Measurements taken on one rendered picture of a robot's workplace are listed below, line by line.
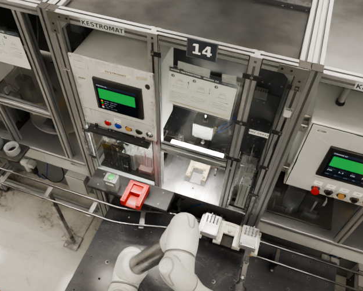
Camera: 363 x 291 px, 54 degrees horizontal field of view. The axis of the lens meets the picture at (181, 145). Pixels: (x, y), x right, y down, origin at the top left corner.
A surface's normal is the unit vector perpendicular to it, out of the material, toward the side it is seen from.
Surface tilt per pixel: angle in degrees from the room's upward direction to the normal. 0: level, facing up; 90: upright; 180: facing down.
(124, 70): 90
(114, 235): 0
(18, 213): 0
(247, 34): 0
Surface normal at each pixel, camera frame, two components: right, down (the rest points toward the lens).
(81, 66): -0.32, 0.73
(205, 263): 0.03, -0.62
